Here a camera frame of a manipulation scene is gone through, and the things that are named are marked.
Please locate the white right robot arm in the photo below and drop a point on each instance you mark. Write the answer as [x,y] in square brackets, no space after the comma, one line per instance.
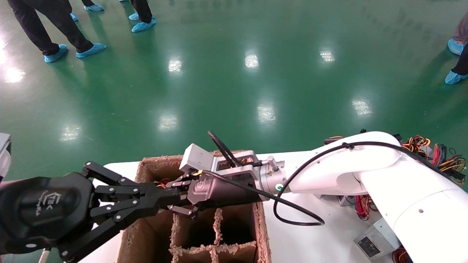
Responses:
[365,164]

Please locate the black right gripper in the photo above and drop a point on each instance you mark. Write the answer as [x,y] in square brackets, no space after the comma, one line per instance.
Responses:
[223,190]

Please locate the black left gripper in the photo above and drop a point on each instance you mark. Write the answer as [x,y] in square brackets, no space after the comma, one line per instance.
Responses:
[44,208]

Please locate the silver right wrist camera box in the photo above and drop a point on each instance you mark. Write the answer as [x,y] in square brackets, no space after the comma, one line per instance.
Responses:
[197,159]

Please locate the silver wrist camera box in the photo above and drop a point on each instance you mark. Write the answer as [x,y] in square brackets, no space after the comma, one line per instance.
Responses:
[197,159]
[4,157]

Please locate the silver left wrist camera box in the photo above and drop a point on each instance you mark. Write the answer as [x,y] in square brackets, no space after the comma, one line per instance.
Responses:
[4,157]

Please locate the person in black trousers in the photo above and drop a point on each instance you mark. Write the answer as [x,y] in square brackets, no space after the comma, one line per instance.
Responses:
[462,62]
[142,9]
[87,2]
[40,22]

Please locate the person in grey trousers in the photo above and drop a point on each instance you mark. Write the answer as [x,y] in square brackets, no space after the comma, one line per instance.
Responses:
[462,29]

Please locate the cardboard box with dividers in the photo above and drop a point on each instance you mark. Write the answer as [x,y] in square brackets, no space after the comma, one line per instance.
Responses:
[259,226]

